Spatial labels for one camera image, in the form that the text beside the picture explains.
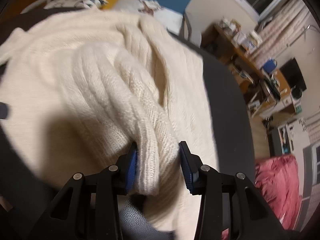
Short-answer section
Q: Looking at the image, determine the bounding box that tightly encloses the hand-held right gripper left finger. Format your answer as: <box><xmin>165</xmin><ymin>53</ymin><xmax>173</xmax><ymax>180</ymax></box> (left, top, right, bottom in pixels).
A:
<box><xmin>27</xmin><ymin>141</ymin><xmax>139</xmax><ymax>240</ymax></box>

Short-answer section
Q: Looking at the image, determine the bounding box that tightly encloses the light wooden desk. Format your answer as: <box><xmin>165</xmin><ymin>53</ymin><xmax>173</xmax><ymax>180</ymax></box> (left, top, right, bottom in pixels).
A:
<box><xmin>247</xmin><ymin>70</ymin><xmax>303</xmax><ymax>117</ymax></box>

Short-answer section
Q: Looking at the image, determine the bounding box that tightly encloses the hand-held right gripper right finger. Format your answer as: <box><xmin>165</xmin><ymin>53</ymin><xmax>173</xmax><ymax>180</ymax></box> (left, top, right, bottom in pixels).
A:
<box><xmin>178</xmin><ymin>141</ymin><xmax>288</xmax><ymax>240</ymax></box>

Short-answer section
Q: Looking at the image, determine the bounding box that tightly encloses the dark wooden desk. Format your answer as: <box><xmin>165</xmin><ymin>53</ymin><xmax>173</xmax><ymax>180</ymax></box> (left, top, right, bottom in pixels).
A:
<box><xmin>201</xmin><ymin>22</ymin><xmax>265</xmax><ymax>80</ymax></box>

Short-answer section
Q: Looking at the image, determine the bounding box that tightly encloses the patterned curtain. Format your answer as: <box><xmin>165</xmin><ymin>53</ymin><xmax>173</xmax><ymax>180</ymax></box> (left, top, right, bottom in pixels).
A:
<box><xmin>250</xmin><ymin>0</ymin><xmax>313</xmax><ymax>58</ymax></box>

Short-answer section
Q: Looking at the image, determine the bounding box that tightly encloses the low grey cabinet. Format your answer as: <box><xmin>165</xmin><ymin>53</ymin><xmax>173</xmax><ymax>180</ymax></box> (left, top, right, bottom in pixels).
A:
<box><xmin>271</xmin><ymin>122</ymin><xmax>298</xmax><ymax>155</ymax></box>

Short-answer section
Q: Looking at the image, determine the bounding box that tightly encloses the geometric-print pillow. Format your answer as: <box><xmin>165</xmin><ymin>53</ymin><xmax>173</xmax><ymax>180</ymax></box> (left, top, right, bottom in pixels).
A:
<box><xmin>45</xmin><ymin>0</ymin><xmax>109</xmax><ymax>9</ymax></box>

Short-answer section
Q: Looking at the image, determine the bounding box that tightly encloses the red quilt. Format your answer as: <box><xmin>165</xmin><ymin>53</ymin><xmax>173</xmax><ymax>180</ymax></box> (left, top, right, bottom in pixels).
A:
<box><xmin>221</xmin><ymin>154</ymin><xmax>303</xmax><ymax>240</ymax></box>

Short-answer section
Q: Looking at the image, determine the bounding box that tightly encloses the black flat screen monitor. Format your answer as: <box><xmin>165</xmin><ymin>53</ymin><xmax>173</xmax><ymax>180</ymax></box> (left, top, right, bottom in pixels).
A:
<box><xmin>279</xmin><ymin>57</ymin><xmax>307</xmax><ymax>92</ymax></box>

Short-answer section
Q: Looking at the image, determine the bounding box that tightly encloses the white-framed window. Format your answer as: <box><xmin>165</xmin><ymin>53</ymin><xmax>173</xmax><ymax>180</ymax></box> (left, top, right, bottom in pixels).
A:
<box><xmin>301</xmin><ymin>142</ymin><xmax>320</xmax><ymax>205</ymax></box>

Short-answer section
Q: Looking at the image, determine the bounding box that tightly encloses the white round fan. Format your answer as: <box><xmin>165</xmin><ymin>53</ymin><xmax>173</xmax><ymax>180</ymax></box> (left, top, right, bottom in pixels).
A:
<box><xmin>291</xmin><ymin>86</ymin><xmax>303</xmax><ymax>100</ymax></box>

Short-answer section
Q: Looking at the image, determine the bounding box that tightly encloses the metal pole stand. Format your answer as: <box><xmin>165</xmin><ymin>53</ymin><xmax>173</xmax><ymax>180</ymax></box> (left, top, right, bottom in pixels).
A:
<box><xmin>275</xmin><ymin>25</ymin><xmax>312</xmax><ymax>55</ymax></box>

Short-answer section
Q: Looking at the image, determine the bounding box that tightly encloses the white deer-print pillow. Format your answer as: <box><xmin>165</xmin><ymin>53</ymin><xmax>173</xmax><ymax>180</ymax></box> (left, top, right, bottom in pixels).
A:
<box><xmin>114</xmin><ymin>0</ymin><xmax>184</xmax><ymax>34</ymax></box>

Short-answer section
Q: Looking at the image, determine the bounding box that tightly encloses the cream knit sweater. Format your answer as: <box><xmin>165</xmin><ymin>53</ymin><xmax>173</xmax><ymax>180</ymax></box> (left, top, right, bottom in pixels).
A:
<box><xmin>0</xmin><ymin>11</ymin><xmax>220</xmax><ymax>233</ymax></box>

